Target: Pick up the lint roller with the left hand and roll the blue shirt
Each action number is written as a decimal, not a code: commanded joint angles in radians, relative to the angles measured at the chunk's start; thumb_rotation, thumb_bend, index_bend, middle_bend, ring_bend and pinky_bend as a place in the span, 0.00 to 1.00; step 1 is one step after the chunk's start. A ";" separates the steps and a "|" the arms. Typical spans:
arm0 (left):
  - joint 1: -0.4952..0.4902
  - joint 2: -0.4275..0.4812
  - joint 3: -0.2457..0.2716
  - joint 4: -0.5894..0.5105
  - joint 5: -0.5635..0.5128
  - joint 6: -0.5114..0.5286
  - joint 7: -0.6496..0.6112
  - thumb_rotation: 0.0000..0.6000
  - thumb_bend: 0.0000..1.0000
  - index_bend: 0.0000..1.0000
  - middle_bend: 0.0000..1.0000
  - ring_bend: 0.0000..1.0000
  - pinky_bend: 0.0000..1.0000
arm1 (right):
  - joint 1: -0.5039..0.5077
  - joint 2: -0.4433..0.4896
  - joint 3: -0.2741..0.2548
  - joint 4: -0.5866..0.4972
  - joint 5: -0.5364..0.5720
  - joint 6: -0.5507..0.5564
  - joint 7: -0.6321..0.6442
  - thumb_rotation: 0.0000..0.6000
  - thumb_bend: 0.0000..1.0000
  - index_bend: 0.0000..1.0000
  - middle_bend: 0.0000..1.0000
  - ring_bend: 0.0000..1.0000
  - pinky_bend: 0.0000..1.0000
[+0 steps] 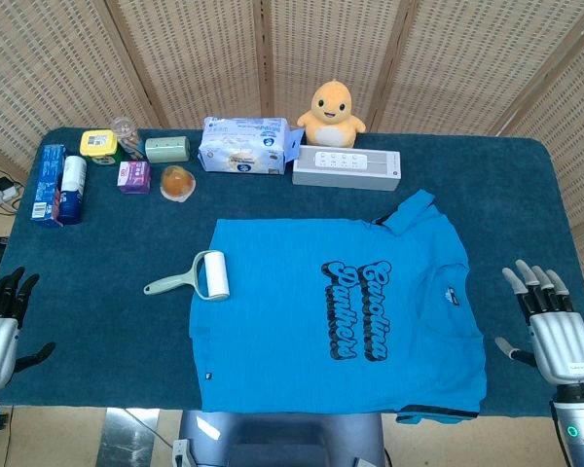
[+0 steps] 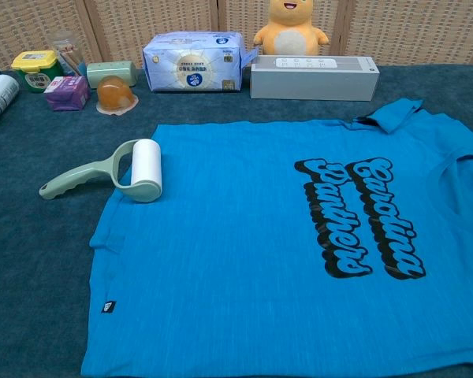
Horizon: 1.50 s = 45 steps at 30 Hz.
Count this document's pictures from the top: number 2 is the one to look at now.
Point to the clear jar with sticks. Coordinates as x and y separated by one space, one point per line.
69 49

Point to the orange plush toy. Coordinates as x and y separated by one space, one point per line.
289 35

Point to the pale blue tissue pack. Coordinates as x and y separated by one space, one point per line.
193 63

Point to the blue printed T-shirt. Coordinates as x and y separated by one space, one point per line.
228 244

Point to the woven folding screen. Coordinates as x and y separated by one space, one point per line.
150 23

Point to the dark teal table cloth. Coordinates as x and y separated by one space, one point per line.
35 256

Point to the small purple box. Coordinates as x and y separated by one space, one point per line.
65 94

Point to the orange bun in wrapper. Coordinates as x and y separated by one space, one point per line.
114 94

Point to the pale green plastic case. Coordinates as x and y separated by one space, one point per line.
110 71

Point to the grey power strip box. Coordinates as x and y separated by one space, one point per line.
311 82

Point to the yellow lidded green jar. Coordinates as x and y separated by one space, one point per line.
35 69

